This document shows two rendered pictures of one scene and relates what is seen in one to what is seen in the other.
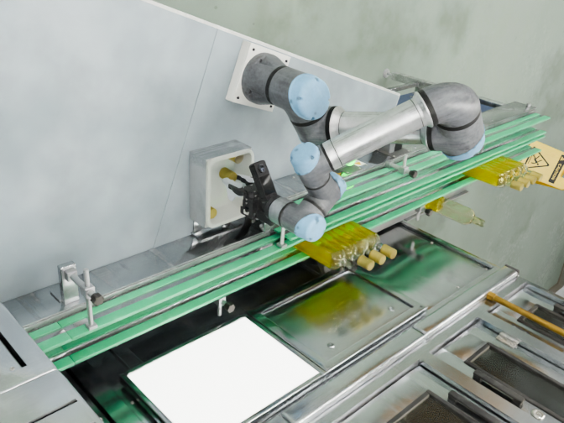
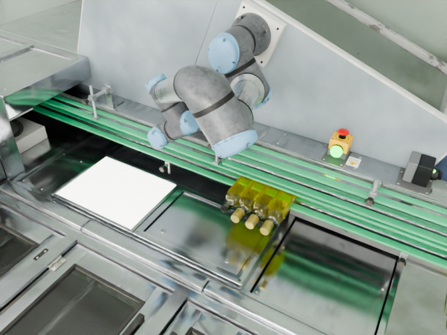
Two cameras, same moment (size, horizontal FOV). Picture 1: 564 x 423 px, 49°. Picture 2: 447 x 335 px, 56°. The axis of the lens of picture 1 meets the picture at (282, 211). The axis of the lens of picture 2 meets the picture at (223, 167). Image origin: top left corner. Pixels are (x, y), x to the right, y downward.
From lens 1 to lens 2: 182 cm
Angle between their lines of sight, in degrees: 61
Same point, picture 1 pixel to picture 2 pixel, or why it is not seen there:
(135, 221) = not seen: hidden behind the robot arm
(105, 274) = (139, 108)
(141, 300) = (124, 126)
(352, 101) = (378, 106)
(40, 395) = not seen: outside the picture
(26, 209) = (112, 50)
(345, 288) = (241, 228)
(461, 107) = (183, 92)
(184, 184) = not seen: hidden behind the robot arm
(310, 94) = (215, 48)
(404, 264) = (320, 269)
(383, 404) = (122, 274)
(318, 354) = (150, 226)
